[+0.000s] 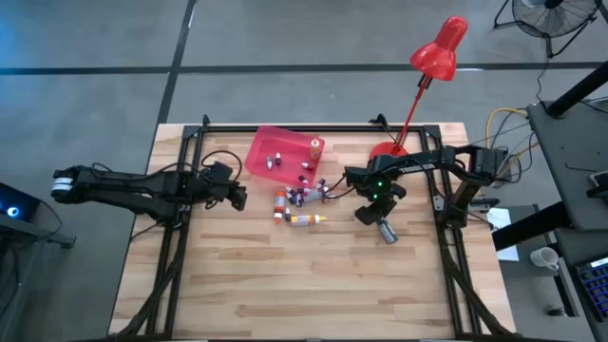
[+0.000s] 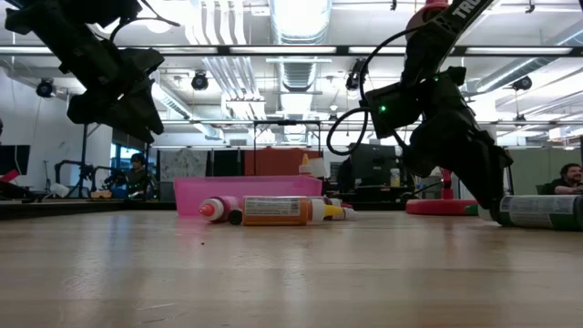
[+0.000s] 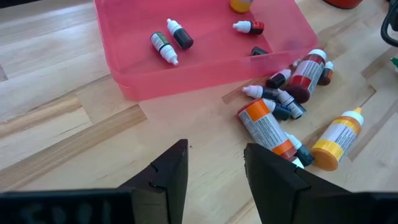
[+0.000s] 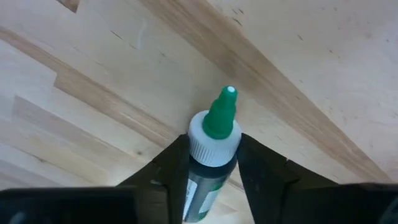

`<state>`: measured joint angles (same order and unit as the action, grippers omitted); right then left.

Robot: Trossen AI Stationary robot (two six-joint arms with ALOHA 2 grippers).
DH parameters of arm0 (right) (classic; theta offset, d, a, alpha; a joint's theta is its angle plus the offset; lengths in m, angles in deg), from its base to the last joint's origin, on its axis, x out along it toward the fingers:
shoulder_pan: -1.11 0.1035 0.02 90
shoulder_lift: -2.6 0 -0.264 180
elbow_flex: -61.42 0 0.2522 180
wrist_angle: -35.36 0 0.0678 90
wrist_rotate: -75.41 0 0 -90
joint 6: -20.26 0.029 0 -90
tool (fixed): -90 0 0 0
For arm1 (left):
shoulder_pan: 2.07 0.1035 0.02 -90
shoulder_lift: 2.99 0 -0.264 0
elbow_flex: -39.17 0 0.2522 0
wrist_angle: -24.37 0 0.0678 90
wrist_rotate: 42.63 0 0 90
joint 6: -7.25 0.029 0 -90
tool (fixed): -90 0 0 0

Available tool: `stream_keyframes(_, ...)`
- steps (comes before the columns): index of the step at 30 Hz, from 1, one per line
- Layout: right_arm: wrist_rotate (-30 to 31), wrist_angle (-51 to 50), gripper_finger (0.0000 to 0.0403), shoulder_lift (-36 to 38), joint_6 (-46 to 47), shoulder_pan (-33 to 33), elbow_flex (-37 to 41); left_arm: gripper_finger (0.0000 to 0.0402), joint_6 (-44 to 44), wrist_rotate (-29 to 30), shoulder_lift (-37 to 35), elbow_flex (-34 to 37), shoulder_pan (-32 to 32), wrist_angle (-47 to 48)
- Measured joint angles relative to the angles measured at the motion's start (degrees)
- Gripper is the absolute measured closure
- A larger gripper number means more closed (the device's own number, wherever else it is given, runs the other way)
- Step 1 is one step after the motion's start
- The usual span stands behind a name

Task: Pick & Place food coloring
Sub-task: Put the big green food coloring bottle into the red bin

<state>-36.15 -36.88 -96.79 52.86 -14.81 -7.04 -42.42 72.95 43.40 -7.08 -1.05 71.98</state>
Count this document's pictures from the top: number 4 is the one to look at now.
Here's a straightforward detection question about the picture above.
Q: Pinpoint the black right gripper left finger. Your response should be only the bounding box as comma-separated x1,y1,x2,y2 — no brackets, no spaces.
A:
116,134,191,224

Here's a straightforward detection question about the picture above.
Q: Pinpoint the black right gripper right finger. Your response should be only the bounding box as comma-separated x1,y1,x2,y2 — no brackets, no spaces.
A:
236,133,340,224

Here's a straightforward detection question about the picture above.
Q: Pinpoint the large green cap coloring bottle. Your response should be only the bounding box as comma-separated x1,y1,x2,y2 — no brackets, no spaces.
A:
182,85,243,223

